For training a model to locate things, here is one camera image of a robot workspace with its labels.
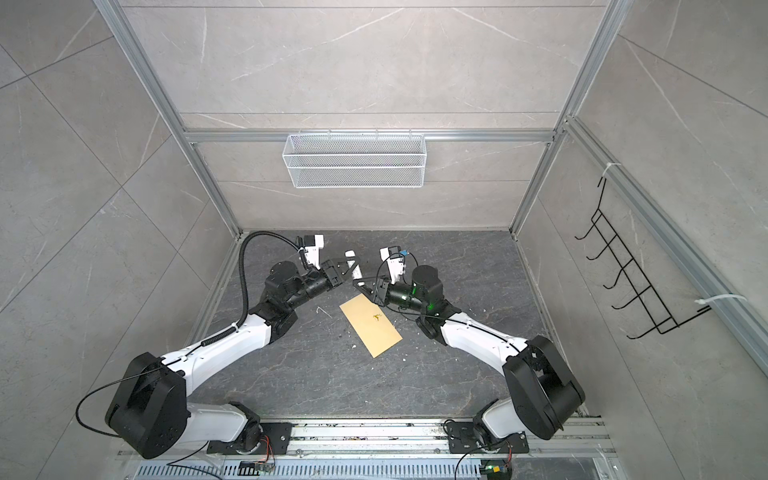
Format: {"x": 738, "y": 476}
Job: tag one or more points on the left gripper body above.
{"x": 328, "y": 275}

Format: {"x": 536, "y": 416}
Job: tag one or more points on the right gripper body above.
{"x": 386, "y": 285}

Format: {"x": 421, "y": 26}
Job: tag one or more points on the white glue stick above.
{"x": 354, "y": 271}

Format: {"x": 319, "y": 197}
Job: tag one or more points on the yellow kraft envelope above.
{"x": 375, "y": 330}

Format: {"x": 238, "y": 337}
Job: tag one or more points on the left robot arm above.
{"x": 150, "y": 409}

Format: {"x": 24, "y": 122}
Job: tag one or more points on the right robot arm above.
{"x": 543, "y": 392}

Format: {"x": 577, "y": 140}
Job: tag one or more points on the white wire mesh basket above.
{"x": 355, "y": 160}

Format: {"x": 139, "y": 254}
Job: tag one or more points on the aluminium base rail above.
{"x": 418, "y": 448}

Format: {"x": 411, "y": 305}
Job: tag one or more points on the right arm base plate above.
{"x": 474, "y": 438}

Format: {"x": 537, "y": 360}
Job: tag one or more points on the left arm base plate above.
{"x": 270, "y": 436}

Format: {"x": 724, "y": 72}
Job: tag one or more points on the black wire hook rack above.
{"x": 630, "y": 272}

